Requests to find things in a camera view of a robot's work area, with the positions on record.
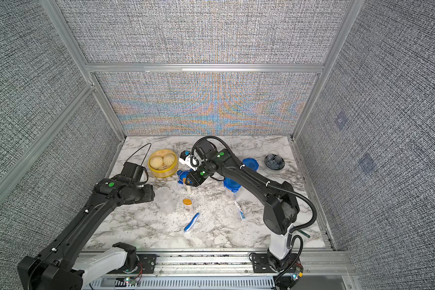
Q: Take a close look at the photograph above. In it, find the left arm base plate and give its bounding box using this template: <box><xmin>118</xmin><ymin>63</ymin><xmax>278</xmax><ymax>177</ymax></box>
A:
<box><xmin>108</xmin><ymin>254</ymin><xmax>157</xmax><ymax>275</ymax></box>

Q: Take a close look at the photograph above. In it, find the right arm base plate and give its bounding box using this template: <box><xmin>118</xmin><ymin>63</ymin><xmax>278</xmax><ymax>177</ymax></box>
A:
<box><xmin>248</xmin><ymin>252</ymin><xmax>304</xmax><ymax>274</ymax></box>

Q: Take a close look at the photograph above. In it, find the orange cap bottle front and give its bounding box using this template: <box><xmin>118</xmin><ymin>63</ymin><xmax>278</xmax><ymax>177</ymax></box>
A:
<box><xmin>182</xmin><ymin>199</ymin><xmax>195</xmax><ymax>215</ymax></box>

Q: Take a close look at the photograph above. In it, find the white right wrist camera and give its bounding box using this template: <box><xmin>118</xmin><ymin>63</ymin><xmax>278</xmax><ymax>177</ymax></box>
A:
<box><xmin>179</xmin><ymin>150</ymin><xmax>199</xmax><ymax>171</ymax></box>

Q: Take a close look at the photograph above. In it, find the toothpaste tube vertical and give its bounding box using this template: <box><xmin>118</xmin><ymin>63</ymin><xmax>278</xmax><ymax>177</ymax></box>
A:
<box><xmin>234</xmin><ymin>201</ymin><xmax>246</xmax><ymax>221</ymax></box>

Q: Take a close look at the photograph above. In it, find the blue toothbrush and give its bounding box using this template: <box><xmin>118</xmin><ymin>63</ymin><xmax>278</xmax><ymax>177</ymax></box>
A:
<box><xmin>184</xmin><ymin>213</ymin><xmax>201</xmax><ymax>233</ymax></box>

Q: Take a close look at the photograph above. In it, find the grey bowl with stones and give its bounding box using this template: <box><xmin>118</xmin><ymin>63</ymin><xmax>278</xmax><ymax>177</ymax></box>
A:
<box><xmin>264</xmin><ymin>154</ymin><xmax>285</xmax><ymax>171</ymax></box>

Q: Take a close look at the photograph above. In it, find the cream bun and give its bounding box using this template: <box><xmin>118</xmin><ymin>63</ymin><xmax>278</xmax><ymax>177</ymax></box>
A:
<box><xmin>163</xmin><ymin>153</ymin><xmax>176</xmax><ymax>167</ymax></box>
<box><xmin>149</xmin><ymin>156</ymin><xmax>164</xmax><ymax>170</ymax></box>

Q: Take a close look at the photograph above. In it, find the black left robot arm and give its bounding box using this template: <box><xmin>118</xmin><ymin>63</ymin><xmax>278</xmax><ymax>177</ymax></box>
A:
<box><xmin>18</xmin><ymin>162</ymin><xmax>155</xmax><ymax>290</ymax></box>

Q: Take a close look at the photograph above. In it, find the right cream bun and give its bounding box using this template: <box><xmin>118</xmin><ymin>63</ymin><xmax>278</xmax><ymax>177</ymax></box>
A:
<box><xmin>163</xmin><ymin>153</ymin><xmax>176</xmax><ymax>167</ymax></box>

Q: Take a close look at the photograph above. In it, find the blue lid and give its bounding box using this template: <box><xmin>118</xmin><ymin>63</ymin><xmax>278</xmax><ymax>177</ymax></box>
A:
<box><xmin>224</xmin><ymin>178</ymin><xmax>241</xmax><ymax>193</ymax></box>
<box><xmin>242</xmin><ymin>158</ymin><xmax>259</xmax><ymax>171</ymax></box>
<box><xmin>176</xmin><ymin>170</ymin><xmax>190</xmax><ymax>186</ymax></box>

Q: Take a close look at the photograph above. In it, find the aluminium front rail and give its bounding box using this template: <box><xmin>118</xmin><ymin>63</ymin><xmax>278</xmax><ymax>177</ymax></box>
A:
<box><xmin>52</xmin><ymin>251</ymin><xmax>356</xmax><ymax>279</ymax></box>

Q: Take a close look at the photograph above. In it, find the left cream bun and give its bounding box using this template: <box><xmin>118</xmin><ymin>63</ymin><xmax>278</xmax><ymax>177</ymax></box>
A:
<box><xmin>149</xmin><ymin>156</ymin><xmax>164</xmax><ymax>170</ymax></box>

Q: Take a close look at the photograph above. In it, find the green handled fork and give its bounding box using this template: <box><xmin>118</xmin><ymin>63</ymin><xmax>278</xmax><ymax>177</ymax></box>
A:
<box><xmin>298</xmin><ymin>230</ymin><xmax>311</xmax><ymax>238</ymax></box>

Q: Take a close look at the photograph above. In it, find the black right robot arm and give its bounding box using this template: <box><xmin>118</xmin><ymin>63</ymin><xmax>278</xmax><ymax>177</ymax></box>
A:
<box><xmin>179</xmin><ymin>136</ymin><xmax>317</xmax><ymax>273</ymax></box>

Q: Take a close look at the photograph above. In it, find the yellow steamer basket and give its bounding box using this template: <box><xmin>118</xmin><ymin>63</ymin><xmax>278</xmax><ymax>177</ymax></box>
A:
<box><xmin>147</xmin><ymin>149</ymin><xmax>178</xmax><ymax>178</ymax></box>

